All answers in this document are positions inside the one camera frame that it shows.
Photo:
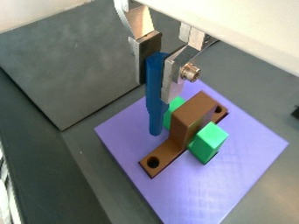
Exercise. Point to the blue hexagonal peg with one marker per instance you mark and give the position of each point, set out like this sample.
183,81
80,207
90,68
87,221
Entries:
156,107

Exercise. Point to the purple board block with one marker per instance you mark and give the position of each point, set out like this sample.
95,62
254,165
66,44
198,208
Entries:
194,193

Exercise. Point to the green block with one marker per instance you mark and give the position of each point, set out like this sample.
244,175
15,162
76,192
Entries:
208,139

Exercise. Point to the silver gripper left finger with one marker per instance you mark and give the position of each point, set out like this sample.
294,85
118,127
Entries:
144,38

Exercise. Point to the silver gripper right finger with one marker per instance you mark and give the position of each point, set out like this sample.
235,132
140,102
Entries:
179,67

